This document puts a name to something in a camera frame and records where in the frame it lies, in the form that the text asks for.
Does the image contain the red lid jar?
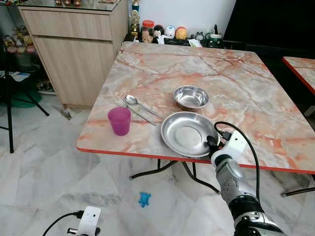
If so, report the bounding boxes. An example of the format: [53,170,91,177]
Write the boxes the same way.
[141,20,156,43]

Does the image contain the gold trophy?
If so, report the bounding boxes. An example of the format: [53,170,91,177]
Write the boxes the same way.
[128,0,143,36]

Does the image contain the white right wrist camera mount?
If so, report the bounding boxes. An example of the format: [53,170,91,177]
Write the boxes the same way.
[215,126,247,166]

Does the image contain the green mug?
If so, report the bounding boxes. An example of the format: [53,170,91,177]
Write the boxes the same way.
[209,24,223,48]

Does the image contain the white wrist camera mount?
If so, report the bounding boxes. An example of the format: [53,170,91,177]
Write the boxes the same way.
[215,126,247,166]
[78,206,102,236]

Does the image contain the steel spoon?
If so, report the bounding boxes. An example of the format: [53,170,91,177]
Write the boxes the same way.
[125,94,163,119]

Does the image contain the steel fork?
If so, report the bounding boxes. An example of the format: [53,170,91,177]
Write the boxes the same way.
[117,98,158,126]

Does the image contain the small steel bowl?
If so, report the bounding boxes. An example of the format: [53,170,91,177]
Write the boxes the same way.
[173,85,209,110]

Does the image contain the plush toy pile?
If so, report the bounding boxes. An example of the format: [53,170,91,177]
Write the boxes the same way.
[1,24,37,54]

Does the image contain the marble table with red edge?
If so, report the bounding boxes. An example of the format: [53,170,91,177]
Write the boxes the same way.
[282,56,315,95]

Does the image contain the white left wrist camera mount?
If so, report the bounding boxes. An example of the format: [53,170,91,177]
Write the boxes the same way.
[78,206,102,236]

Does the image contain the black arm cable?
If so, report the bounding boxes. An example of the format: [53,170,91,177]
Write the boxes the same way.
[42,210,85,236]
[214,121,261,200]

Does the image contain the light wooden cabinet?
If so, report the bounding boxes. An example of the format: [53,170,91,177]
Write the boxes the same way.
[18,0,130,109]

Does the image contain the small blue toy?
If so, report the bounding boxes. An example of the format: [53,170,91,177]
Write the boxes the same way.
[138,191,152,208]

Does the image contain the white round figurine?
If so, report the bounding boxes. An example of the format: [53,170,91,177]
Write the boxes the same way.
[164,25,176,39]

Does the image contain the dark figurine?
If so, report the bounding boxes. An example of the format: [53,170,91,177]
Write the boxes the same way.
[153,25,165,40]

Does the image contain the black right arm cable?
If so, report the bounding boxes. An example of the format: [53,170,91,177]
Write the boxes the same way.
[214,121,261,200]

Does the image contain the round steel plate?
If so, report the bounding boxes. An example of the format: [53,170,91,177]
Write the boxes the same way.
[161,112,220,158]

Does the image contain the green round base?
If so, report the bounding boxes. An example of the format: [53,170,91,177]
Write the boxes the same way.
[9,88,43,108]

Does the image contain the marble top folding table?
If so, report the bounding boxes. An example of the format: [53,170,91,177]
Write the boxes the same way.
[76,41,315,197]

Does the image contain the purple plastic cup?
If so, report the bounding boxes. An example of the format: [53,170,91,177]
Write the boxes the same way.
[108,107,132,136]

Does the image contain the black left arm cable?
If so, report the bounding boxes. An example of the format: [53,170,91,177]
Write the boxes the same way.
[42,210,85,236]

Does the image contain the orange round figurine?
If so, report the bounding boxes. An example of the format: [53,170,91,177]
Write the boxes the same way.
[175,27,188,40]

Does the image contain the black metal stand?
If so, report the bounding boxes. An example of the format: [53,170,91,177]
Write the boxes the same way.
[0,38,50,153]

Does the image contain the white paper sheets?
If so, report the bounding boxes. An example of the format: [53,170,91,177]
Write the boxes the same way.
[0,71,31,83]

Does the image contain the black television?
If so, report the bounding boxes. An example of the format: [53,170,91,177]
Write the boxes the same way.
[222,0,315,51]

